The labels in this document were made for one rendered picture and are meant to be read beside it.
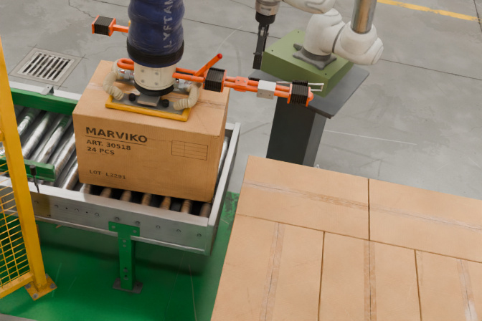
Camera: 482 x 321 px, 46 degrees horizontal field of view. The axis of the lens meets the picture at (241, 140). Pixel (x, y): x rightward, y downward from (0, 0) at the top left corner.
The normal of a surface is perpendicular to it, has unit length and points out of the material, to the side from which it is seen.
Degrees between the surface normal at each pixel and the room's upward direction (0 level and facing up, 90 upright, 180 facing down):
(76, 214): 90
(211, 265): 0
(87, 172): 90
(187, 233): 90
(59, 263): 0
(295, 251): 0
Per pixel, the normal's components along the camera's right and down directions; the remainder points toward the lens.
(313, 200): 0.11, -0.75
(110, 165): -0.11, 0.65
